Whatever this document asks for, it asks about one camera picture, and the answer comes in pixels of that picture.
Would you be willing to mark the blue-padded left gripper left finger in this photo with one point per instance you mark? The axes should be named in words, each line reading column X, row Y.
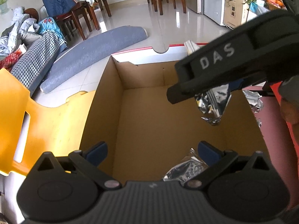
column 86, row 162

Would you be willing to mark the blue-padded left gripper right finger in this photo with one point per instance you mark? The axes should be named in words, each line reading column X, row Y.
column 218, row 163

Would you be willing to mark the silver foil packet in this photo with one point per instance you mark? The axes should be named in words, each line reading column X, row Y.
column 254, row 100
column 190, row 166
column 213, row 103

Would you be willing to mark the person right hand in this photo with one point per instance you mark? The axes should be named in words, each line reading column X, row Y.
column 289, row 112

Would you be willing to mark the yellow plastic chair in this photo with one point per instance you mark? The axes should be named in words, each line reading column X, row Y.
column 58, row 130

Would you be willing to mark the tan cardboard carton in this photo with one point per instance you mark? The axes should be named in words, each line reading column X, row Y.
column 235, row 13

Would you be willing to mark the silver foil packet on table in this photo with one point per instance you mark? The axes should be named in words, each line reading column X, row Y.
column 254, row 100

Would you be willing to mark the brown cardboard shoe box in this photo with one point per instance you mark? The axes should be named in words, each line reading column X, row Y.
column 146, row 135

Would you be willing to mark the white cabinet appliance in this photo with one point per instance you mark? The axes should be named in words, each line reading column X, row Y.
column 214, row 9

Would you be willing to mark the rolled grey blue mat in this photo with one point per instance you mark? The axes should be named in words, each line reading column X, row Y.
column 89, row 52

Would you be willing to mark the houndstooth patterned cushion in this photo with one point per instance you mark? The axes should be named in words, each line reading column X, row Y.
column 32, row 66

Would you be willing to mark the pile of clothes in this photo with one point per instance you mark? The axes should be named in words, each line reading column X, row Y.
column 23, row 31

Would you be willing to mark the wooden chair with blue jacket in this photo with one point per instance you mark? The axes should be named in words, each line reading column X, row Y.
column 66, row 11

